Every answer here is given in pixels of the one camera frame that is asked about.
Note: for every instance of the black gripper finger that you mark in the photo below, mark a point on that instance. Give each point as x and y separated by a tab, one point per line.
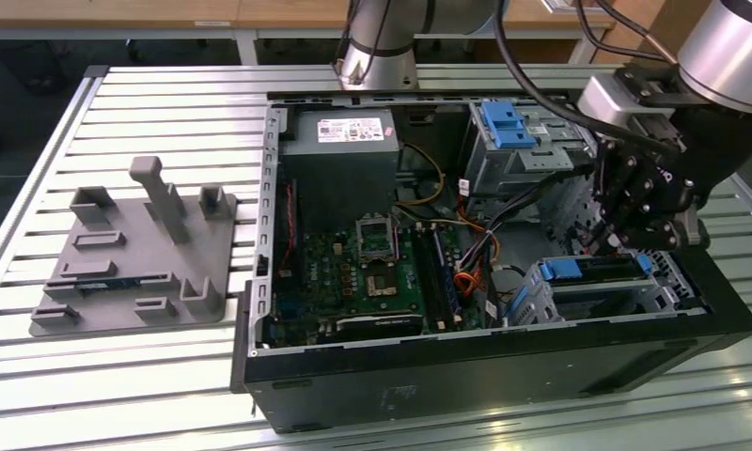
649	216
618	183

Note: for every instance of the hard disk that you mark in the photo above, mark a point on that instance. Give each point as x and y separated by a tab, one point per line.
561	271

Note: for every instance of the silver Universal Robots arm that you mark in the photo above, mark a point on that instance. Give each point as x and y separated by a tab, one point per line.
382	28

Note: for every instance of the metal disk bay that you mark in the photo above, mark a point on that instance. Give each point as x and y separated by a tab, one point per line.
602	305

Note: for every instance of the RAM stick in slot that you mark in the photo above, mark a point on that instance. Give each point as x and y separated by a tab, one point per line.
445	272

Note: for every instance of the black RAM slot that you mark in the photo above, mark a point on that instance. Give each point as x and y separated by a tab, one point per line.
425	272

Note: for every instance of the black case fan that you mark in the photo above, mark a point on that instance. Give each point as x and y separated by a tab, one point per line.
574	235

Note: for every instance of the metal drive cage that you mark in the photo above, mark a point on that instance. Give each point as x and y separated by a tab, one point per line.
539	162

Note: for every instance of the blue drive latch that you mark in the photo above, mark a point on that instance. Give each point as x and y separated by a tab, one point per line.
507	136

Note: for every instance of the wooden cabinet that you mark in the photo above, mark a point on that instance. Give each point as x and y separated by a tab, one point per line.
665	19

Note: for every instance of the CPU socket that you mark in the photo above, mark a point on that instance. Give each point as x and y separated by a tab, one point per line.
382	284

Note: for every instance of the grey power supply unit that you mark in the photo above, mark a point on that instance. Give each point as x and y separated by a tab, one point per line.
339	174

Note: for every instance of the black open PC case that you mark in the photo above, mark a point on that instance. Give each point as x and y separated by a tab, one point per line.
477	385

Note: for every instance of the black graphics card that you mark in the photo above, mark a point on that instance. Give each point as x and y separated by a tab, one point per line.
382	325

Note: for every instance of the green motherboard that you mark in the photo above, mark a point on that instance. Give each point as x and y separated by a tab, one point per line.
326	277

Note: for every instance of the grey parts rack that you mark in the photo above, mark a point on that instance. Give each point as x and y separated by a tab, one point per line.
131	225

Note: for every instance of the RAM stick on rack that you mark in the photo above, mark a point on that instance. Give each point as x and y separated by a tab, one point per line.
110	284

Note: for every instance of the black table corner cap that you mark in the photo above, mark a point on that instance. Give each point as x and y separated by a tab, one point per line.
96	71

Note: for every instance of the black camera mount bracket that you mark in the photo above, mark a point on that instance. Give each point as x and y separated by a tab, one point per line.
649	82

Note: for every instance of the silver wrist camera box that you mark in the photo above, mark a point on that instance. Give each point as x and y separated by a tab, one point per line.
609	101

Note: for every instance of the wooden desk white frame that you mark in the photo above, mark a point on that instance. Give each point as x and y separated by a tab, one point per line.
163	11

